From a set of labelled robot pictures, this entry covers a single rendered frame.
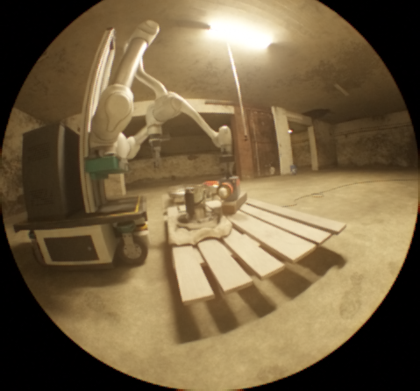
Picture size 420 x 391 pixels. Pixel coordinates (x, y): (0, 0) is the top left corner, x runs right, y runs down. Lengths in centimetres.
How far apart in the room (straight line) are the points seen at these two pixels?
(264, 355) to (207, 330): 20
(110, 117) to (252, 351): 85
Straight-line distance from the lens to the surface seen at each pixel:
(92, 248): 82
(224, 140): 120
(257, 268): 53
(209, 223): 84
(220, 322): 56
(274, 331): 54
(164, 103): 79
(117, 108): 58
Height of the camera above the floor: 48
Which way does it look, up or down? 4 degrees down
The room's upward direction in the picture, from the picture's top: 6 degrees counter-clockwise
